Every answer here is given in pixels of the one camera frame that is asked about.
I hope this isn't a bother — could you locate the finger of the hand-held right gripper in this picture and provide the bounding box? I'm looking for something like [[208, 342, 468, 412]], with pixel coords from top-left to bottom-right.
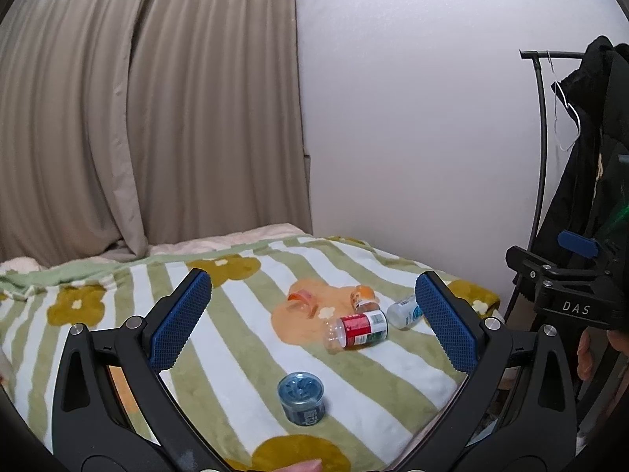
[[506, 245, 598, 303], [557, 230, 603, 260]]

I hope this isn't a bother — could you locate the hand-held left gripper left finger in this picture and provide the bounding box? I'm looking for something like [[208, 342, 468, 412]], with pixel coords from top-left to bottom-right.
[[51, 268, 222, 472]]

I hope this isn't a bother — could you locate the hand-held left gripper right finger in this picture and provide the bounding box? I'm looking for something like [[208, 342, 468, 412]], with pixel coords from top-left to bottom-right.
[[388, 270, 578, 472]]

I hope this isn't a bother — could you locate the small blue cup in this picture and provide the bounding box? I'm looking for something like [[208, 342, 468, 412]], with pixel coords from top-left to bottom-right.
[[278, 372, 326, 428]]

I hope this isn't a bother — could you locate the clear cup with orange rim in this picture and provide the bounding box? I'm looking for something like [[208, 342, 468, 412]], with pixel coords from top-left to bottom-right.
[[287, 291, 320, 320]]

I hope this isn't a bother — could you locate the person's right hand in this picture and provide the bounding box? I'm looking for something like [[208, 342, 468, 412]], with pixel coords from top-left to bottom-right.
[[576, 327, 629, 382]]

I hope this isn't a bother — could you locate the white plastic bottle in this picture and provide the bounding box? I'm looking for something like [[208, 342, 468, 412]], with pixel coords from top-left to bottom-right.
[[386, 294, 426, 330]]

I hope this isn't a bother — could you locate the green striped floral blanket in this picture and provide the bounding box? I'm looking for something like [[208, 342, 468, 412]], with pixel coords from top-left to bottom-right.
[[0, 236, 502, 472]]

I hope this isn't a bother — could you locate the clear bottle with red label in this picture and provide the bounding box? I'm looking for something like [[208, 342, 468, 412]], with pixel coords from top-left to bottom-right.
[[322, 310, 389, 353]]

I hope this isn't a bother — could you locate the small orange bottle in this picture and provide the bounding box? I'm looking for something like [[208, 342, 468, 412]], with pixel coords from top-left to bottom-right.
[[350, 285, 381, 313]]

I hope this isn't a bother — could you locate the cream fleece bedsheet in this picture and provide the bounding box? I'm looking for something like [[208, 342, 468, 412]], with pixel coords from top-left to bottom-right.
[[0, 223, 313, 272]]

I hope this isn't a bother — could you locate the black metal clothes rack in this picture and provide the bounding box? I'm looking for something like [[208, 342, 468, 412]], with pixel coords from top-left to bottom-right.
[[504, 49, 590, 328]]

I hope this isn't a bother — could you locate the black jacket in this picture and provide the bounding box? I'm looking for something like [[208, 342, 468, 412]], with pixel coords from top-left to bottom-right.
[[533, 35, 629, 281]]

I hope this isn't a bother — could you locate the beige curtain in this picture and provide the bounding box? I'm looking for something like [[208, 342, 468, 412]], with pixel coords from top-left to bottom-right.
[[0, 0, 314, 269]]

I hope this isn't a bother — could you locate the white wire hanger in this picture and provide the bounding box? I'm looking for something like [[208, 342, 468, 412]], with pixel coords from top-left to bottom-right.
[[546, 52, 583, 153]]

